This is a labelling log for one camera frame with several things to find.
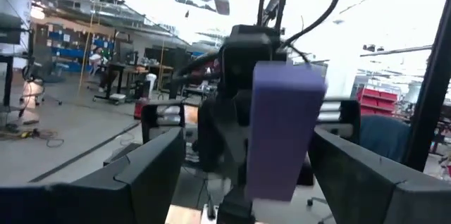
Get red storage bins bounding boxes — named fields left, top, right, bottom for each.
left=355, top=87, right=399, bottom=116

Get white paper roll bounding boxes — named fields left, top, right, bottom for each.
left=145, top=73, right=158, bottom=93

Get black workbench with legs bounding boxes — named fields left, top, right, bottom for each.
left=92, top=61, right=175, bottom=107

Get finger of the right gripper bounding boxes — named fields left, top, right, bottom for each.
left=297, top=159, right=315, bottom=187
left=196, top=89, right=254, bottom=187

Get shelf with blue bins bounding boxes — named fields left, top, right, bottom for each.
left=47, top=30, right=116, bottom=73

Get blue wooden block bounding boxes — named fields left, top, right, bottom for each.
left=245, top=61, right=328, bottom=203

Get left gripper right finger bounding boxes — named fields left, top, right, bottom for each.
left=309, top=127, right=451, bottom=224

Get floor cable bundle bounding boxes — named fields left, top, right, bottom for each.
left=0, top=127, right=66, bottom=149

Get person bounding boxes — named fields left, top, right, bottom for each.
left=87, top=46, right=109, bottom=93

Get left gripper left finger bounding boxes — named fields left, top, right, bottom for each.
left=0, top=127, right=187, bottom=224

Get blue fabric chair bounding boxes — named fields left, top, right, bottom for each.
left=359, top=114, right=413, bottom=164

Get black office chair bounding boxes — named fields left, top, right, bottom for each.
left=19, top=62, right=64, bottom=107

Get red canister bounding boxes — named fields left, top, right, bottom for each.
left=133, top=97, right=151, bottom=120

